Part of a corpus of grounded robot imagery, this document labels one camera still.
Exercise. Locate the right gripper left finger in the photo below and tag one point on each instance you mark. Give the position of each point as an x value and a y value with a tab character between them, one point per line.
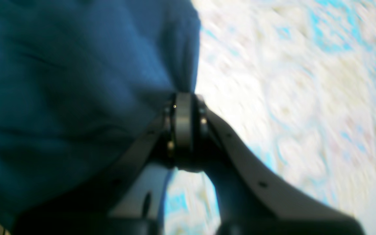
126	197

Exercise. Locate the patterned tile tablecloth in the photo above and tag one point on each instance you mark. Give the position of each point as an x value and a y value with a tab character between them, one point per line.
296	79

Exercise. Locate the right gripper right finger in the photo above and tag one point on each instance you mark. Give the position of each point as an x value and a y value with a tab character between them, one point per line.
252	199

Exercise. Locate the dark navy t-shirt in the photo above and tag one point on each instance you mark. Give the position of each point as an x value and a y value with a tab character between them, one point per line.
79	81

